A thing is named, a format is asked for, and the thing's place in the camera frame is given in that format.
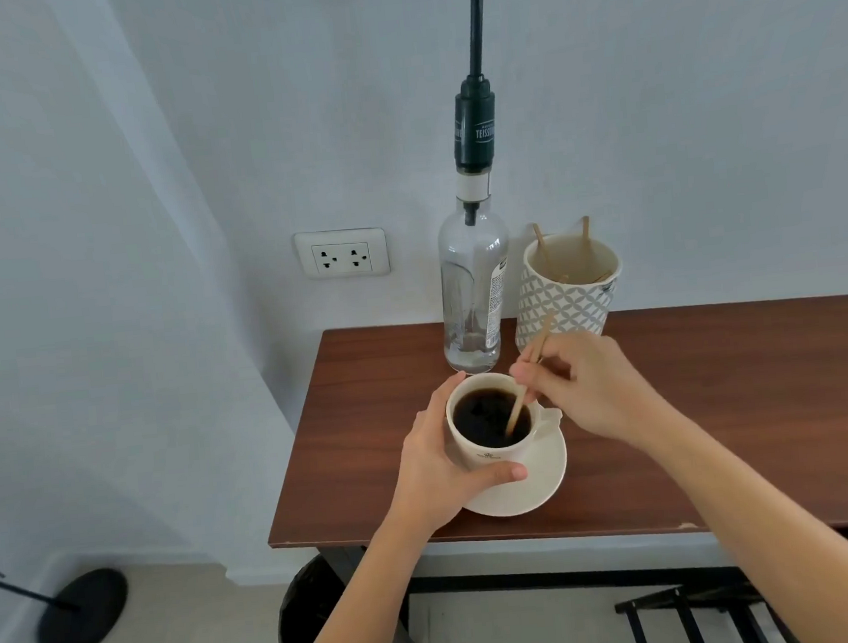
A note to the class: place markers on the black round stand base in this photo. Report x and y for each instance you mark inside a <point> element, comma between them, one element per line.
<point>83,617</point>

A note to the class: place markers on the person's right forearm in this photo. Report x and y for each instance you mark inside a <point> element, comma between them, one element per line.
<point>784,545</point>

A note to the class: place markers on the person's left hand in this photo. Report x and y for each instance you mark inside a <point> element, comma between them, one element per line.
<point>430,472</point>

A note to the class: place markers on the white coffee cup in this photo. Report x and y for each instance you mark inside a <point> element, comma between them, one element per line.
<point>469,451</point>

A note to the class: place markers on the wooden stirrer stick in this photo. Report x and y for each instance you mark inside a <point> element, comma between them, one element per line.
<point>544,335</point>

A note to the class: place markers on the patterned white stick holder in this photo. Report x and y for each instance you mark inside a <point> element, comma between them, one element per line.
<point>563,302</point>

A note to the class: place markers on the white wall socket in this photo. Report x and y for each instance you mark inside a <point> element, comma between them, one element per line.
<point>342,254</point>

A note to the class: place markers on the person's left forearm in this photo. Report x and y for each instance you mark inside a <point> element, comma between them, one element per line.
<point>353,612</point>

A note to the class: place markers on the brown wooden table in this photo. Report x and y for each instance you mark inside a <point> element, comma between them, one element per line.
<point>734,401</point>

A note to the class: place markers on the black trash bin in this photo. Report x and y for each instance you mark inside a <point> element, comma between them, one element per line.
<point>305,616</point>

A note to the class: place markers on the person's right hand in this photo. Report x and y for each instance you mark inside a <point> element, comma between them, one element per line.
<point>600,391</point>

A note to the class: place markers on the glass syrup bottle with pump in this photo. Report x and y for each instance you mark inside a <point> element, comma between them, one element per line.
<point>475,291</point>

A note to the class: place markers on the white saucer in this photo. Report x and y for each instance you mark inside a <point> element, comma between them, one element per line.
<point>538,481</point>

